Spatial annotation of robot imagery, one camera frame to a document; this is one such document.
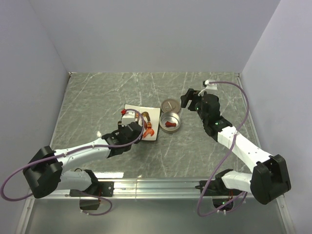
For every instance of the brown chicken drumstick piece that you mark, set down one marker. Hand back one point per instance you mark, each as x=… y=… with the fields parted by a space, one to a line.
x=170 y=124

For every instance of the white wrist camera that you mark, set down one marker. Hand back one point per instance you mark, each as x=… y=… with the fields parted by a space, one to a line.
x=207 y=85
x=128 y=117

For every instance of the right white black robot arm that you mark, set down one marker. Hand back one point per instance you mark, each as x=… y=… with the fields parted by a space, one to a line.
x=268 y=177

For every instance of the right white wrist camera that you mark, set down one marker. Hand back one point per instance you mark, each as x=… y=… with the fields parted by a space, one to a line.
x=207 y=85

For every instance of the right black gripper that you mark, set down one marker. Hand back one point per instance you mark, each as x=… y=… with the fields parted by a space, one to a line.
x=193 y=95

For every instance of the white square plate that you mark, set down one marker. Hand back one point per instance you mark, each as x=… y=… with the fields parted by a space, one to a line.
x=154 y=114

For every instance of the round metal lunch tin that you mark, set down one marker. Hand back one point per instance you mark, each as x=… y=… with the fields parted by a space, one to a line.
x=171 y=117

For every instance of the aluminium front rail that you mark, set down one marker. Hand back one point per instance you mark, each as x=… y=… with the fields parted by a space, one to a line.
x=122 y=188

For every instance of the brown mushroom slice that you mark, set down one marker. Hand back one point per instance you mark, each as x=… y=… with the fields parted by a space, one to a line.
x=146 y=115

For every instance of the round taupe lid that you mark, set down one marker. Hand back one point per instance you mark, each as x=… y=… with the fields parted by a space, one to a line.
x=170 y=105

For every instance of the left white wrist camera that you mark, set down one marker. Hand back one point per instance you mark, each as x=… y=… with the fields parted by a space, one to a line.
x=128 y=117

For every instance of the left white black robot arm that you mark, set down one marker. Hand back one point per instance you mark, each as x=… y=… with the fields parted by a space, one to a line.
x=52 y=170

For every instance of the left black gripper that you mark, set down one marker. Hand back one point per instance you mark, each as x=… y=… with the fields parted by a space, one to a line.
x=120 y=128

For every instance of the orange shrimp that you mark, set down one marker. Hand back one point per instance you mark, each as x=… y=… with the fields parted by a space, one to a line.
x=148 y=132

